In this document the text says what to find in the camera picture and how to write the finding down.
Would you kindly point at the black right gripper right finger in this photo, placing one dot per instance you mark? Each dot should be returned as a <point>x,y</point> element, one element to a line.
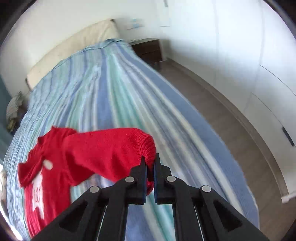
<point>200,213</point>

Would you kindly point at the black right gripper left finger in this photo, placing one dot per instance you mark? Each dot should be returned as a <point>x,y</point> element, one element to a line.
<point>100,213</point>

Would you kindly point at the red knit sweater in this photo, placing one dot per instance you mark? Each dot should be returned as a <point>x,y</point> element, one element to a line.
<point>63,158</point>

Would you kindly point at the pile of folded clothes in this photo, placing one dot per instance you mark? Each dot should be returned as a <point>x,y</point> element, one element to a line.
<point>15,111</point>

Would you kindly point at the teal curtain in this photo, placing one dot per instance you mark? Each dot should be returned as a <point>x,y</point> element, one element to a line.
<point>5,136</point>

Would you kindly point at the striped blue green bedspread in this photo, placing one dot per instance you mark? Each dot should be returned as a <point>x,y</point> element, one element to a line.
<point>108,86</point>

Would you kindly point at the white wardrobe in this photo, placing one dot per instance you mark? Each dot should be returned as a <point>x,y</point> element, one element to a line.
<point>246,51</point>

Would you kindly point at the dark wooden nightstand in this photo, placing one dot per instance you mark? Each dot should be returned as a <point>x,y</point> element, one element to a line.
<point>148,49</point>

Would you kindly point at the cream padded headboard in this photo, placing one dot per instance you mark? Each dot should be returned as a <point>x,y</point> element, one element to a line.
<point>91,35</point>

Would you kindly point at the black wardrobe handle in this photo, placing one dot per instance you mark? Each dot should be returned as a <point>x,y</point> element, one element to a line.
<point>288,136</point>

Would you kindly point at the wall socket panel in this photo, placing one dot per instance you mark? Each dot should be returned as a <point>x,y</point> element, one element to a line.
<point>134,24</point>

